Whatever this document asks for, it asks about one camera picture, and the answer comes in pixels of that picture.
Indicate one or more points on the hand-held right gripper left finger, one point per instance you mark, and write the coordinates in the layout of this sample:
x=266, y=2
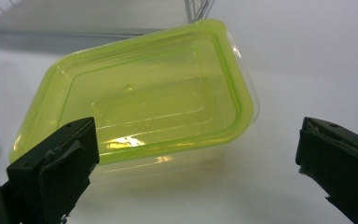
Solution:
x=56, y=174

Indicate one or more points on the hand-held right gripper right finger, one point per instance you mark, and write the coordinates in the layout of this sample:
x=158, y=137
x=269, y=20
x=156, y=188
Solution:
x=345, y=165

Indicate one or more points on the white flat tray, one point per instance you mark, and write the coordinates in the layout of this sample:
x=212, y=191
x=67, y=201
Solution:
x=90, y=15

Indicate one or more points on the green-lidded plastic container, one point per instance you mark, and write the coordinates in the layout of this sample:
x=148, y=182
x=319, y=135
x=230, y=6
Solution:
x=155, y=93

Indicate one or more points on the clear plastic food container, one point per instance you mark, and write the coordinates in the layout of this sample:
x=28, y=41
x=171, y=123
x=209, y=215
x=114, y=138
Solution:
x=174, y=169

